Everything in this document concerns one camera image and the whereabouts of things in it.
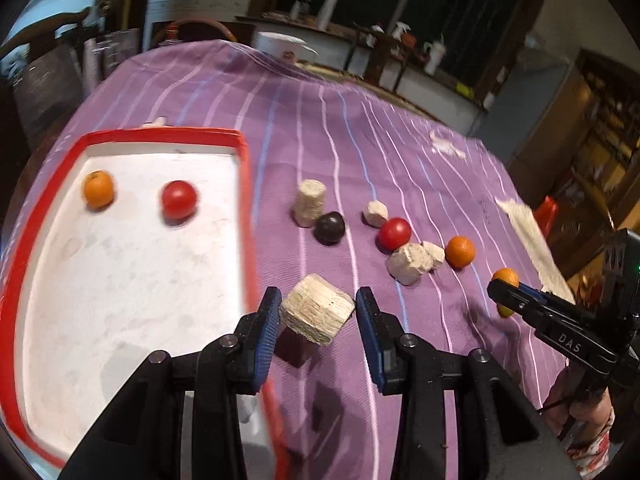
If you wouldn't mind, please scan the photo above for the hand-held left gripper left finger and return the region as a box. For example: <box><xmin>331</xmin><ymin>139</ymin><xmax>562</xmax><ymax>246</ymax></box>
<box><xmin>60</xmin><ymin>287</ymin><xmax>283</xmax><ymax>480</ymax></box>

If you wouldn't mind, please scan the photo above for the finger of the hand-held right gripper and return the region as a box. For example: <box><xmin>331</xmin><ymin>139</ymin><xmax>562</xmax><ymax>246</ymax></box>
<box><xmin>487</xmin><ymin>280</ymin><xmax>566</xmax><ymax>337</ymax></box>
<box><xmin>517</xmin><ymin>283</ymin><xmax>576</xmax><ymax>314</ymax></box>

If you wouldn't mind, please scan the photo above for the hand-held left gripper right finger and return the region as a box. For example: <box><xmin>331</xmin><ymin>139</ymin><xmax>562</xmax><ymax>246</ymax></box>
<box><xmin>355</xmin><ymin>286</ymin><xmax>581</xmax><ymax>480</ymax></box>

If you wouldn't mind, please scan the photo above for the small orange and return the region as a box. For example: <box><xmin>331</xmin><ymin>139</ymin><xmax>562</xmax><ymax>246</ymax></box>
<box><xmin>491</xmin><ymin>267</ymin><xmax>521</xmax><ymax>319</ymax></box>

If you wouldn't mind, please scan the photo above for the large pale chunk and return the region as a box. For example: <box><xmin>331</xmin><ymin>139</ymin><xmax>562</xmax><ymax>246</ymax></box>
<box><xmin>279</xmin><ymin>273</ymin><xmax>357</xmax><ymax>347</ymax></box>

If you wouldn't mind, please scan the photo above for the large orange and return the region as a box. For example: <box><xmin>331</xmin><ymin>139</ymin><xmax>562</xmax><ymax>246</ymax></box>
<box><xmin>445</xmin><ymin>235</ymin><xmax>477</xmax><ymax>269</ymax></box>

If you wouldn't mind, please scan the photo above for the red tomato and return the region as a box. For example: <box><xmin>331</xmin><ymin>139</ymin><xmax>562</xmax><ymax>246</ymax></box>
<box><xmin>377</xmin><ymin>217</ymin><xmax>412</xmax><ymax>253</ymax></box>
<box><xmin>161</xmin><ymin>180</ymin><xmax>198</xmax><ymax>221</ymax></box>

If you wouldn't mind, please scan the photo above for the dark purple plum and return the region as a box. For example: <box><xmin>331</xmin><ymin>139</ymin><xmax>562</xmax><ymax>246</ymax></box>
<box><xmin>314</xmin><ymin>211</ymin><xmax>346</xmax><ymax>247</ymax></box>

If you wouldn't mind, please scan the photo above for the red-rimmed white tray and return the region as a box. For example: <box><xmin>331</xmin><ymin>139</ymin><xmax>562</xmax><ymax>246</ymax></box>
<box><xmin>0</xmin><ymin>129</ymin><xmax>291</xmax><ymax>471</ymax></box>

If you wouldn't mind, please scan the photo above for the small beige chunk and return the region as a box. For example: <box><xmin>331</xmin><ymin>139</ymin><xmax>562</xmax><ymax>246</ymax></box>
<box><xmin>362</xmin><ymin>200</ymin><xmax>390</xmax><ymax>228</ymax></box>

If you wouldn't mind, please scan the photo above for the beige cylinder chunk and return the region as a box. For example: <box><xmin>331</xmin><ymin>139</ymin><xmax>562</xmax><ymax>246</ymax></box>
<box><xmin>292</xmin><ymin>179</ymin><xmax>327</xmax><ymax>228</ymax></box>

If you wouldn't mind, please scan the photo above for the orange with green stem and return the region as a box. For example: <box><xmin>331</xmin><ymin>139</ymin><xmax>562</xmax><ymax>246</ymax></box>
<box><xmin>82</xmin><ymin>170</ymin><xmax>117</xmax><ymax>210</ymax></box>

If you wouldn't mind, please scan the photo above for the person's right hand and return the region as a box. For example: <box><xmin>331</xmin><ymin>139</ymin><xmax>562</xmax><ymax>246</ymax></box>
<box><xmin>547</xmin><ymin>367</ymin><xmax>615</xmax><ymax>443</ymax></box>

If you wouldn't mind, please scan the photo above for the white towel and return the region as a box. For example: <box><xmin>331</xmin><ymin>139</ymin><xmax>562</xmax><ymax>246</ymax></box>
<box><xmin>495</xmin><ymin>197</ymin><xmax>576</xmax><ymax>306</ymax></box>

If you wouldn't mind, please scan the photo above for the red plastic object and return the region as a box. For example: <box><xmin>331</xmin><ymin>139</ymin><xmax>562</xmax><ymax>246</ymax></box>
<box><xmin>532</xmin><ymin>195</ymin><xmax>560</xmax><ymax>241</ymax></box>

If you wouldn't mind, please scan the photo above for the white paper scrap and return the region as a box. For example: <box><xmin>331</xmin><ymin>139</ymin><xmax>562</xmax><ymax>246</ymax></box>
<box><xmin>430</xmin><ymin>130</ymin><xmax>468</xmax><ymax>160</ymax></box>

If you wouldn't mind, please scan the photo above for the grey cabinet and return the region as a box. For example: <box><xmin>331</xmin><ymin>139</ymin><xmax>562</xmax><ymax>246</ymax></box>
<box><xmin>500</xmin><ymin>30</ymin><xmax>583</xmax><ymax>196</ymax></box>

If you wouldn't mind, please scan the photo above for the purple striped tablecloth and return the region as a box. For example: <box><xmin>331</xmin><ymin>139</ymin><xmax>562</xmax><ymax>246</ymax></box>
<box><xmin>2</xmin><ymin>37</ymin><xmax>576</xmax><ymax>480</ymax></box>

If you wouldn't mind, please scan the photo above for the white drink cup with straw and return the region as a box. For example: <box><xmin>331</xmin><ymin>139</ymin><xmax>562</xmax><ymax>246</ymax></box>
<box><xmin>424</xmin><ymin>35</ymin><xmax>446</xmax><ymax>76</ymax></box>

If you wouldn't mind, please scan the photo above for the wooden sideboard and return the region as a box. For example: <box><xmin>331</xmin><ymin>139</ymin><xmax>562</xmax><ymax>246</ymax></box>
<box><xmin>235</xmin><ymin>10</ymin><xmax>496</xmax><ymax>111</ymax></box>

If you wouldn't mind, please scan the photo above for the clear plastic jar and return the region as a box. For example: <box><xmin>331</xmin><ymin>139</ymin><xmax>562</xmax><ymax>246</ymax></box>
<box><xmin>102</xmin><ymin>30</ymin><xmax>141</xmax><ymax>68</ymax></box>

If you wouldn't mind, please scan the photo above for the stack of white cups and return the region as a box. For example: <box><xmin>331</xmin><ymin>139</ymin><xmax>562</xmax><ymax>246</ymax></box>
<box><xmin>315</xmin><ymin>0</ymin><xmax>341</xmax><ymax>28</ymax></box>

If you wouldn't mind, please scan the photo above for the wooden chair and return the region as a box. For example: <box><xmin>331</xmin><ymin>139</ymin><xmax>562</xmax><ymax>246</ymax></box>
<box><xmin>0</xmin><ymin>7</ymin><xmax>108</xmax><ymax>133</ymax></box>

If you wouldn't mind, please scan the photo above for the red hoop handle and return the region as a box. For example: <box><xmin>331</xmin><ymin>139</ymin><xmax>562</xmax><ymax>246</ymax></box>
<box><xmin>152</xmin><ymin>17</ymin><xmax>248</xmax><ymax>51</ymax></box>

